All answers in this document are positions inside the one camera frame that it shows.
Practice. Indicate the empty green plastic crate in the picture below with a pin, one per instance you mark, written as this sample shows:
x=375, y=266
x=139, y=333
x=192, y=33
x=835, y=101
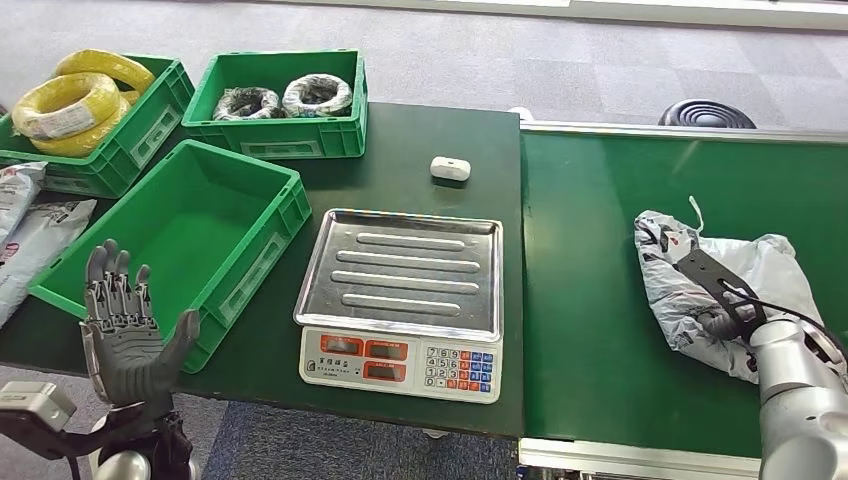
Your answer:
x=199, y=199

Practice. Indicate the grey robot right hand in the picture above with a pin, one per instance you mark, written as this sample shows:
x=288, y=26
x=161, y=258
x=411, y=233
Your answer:
x=725, y=326

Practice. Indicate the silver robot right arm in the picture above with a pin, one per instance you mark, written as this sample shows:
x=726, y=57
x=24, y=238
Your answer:
x=795, y=397

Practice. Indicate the dark green table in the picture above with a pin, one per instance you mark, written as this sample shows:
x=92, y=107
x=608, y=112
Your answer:
x=411, y=132

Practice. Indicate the black ribbed round object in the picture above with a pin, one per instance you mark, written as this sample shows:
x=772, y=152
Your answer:
x=706, y=114

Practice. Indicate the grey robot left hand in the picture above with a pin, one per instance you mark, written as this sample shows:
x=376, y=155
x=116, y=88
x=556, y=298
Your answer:
x=126, y=351

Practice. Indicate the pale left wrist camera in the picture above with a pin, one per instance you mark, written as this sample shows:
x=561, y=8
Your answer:
x=33, y=403

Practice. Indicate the green crate with yellow coils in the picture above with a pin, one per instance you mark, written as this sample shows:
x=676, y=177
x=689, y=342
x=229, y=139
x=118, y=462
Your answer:
x=139, y=129

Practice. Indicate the white courier bag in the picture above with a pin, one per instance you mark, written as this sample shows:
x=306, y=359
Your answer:
x=16, y=192
x=36, y=245

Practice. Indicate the electronic scale with steel tray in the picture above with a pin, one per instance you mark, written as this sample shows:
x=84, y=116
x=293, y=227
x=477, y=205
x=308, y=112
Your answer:
x=401, y=278

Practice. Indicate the white printed courier package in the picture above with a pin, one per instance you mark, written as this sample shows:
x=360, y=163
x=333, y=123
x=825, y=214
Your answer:
x=676, y=305

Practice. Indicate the small white device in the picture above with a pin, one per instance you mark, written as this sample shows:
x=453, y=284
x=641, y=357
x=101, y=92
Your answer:
x=450, y=167

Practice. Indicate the green crate with wrapped coils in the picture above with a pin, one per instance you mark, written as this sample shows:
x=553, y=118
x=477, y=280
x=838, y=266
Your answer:
x=281, y=139

